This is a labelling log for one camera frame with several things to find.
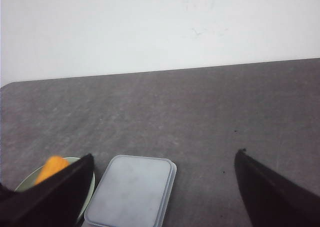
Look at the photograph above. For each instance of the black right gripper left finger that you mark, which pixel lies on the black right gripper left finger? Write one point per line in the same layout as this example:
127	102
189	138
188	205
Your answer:
55	202

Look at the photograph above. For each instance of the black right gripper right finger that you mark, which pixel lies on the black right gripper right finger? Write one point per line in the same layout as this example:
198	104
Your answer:
270	199

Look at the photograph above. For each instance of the yellow corn cob piece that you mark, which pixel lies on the yellow corn cob piece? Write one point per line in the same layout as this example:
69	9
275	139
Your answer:
53	165

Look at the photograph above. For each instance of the light green plate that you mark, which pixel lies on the light green plate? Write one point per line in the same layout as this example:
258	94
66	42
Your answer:
28	182

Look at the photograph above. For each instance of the silver digital kitchen scale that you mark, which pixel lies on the silver digital kitchen scale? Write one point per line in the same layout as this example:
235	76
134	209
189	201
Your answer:
134	191

